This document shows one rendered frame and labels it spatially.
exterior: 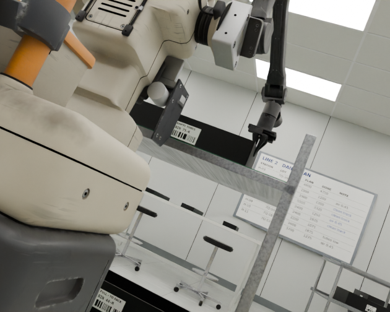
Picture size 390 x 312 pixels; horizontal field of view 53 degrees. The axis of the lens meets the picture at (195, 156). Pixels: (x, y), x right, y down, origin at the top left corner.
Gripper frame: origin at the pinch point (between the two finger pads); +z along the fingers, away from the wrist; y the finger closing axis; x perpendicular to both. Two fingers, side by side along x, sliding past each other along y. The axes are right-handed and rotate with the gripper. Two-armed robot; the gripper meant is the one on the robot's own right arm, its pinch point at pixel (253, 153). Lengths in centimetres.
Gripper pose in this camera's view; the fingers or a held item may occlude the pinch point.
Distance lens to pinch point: 138.1
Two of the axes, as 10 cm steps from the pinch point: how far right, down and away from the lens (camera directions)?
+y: -9.0, -3.5, 2.8
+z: -4.0, 9.0, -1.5
